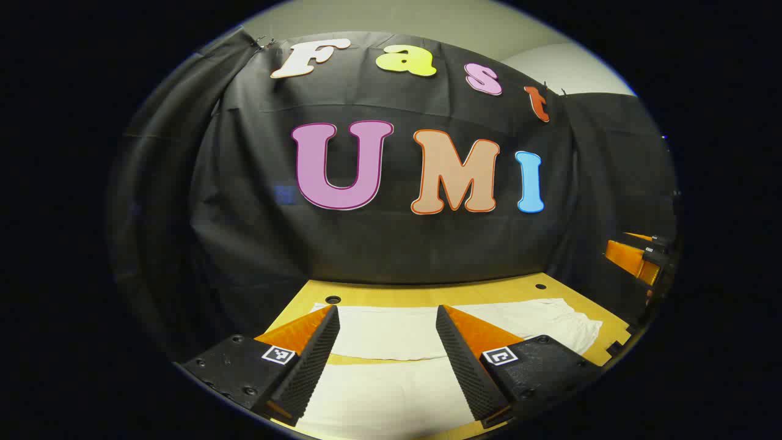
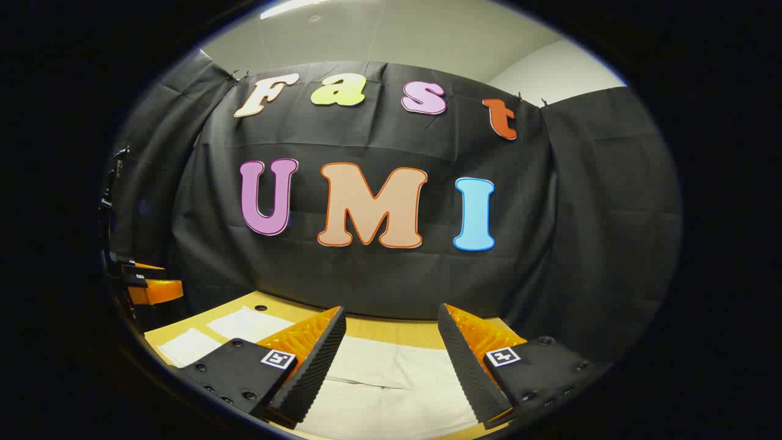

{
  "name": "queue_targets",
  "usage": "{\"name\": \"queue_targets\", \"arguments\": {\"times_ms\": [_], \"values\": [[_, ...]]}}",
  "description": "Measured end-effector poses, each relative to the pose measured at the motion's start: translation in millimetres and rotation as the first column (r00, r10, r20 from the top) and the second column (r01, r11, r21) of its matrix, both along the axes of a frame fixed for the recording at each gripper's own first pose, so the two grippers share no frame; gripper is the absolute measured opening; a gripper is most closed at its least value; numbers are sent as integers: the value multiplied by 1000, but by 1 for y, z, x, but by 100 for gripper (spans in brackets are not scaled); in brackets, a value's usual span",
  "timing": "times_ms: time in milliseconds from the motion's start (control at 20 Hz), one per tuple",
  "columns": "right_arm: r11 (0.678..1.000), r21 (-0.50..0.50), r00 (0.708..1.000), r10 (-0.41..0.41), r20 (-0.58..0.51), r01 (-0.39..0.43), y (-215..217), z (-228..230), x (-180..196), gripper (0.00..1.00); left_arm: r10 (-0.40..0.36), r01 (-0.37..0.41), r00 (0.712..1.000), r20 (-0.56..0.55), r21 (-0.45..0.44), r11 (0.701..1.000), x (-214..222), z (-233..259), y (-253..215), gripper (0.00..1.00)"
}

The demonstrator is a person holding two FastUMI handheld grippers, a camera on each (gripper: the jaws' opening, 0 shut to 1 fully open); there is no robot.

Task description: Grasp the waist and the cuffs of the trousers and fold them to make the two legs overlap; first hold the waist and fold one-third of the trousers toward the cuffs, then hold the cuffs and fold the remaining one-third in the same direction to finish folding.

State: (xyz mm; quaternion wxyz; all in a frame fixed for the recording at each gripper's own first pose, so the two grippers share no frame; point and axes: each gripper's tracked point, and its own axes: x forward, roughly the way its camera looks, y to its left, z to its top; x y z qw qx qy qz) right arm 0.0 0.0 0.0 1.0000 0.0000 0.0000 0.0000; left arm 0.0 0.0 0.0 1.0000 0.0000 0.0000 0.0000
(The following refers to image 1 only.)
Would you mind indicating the white jeans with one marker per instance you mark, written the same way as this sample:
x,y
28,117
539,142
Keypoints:
x,y
391,330

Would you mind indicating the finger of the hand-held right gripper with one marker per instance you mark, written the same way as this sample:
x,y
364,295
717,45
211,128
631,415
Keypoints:
x,y
641,236
632,260

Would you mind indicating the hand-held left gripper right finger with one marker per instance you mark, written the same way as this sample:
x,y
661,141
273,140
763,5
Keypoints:
x,y
467,366

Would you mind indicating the black backdrop cloth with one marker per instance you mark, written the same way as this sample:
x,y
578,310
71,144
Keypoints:
x,y
397,244

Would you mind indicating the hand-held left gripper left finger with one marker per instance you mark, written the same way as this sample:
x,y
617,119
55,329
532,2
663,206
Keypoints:
x,y
311,360

